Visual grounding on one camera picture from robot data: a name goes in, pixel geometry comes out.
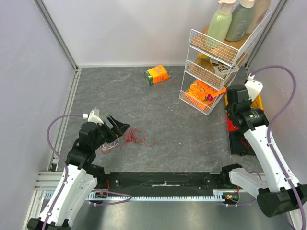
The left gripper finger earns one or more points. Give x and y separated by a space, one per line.
115 123
121 129

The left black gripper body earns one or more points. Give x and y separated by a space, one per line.
108 135

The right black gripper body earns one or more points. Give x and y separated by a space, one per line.
233 113

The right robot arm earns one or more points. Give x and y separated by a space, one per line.
281 192

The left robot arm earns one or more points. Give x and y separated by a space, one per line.
80 176

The red storage bin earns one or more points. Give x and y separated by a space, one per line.
231 124

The yellow storage bin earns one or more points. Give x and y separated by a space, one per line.
257 103

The orange purple snack box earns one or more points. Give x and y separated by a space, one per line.
211 91

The black storage bin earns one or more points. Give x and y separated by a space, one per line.
239 145

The orange snack box front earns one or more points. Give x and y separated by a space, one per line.
198 92

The white snack pouch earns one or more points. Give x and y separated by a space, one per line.
221 69

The orange green snack box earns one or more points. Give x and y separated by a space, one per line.
156 75

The yellow snack packet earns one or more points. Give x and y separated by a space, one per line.
203 56

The light green pump bottle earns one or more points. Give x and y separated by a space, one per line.
220 24

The grey green pump bottle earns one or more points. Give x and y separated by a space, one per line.
242 16

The beige pink bottle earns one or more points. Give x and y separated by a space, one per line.
261 7

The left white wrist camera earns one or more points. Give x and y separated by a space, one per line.
93 116

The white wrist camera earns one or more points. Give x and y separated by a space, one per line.
93 116
253 87

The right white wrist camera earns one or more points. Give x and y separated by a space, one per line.
253 87

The white wire shelf rack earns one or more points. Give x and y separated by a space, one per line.
229 53

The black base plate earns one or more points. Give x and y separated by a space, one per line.
198 180

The slotted cable duct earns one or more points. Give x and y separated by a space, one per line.
216 197

